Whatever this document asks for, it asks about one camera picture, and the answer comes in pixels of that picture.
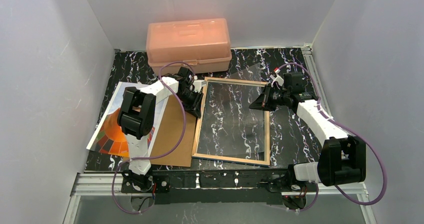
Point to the blue wooden picture frame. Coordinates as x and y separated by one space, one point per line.
232 159

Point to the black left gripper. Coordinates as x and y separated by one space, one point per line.
194 99

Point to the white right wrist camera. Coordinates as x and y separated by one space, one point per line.
277 80

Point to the hot air balloon photo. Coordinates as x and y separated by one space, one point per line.
108 137

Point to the aluminium front rail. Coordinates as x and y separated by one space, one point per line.
207 197

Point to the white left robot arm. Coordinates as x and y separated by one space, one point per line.
137 112

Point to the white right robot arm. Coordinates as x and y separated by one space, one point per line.
343 157

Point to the aluminium rail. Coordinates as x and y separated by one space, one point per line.
207 197
323 99

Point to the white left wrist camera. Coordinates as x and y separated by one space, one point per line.
198 85

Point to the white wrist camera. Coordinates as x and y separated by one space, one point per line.
198 85
277 80

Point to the brown cardboard backing board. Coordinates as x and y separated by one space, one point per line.
170 129

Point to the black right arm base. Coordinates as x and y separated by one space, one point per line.
291 187

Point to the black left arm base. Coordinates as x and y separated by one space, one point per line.
143 188

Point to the translucent pink plastic storage box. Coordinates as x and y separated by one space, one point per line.
202 44

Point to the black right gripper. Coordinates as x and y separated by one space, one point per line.
268 97

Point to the clear acrylic sheet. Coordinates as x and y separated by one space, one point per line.
238 116

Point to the aluminium right side rail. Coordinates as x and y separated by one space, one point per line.
323 99

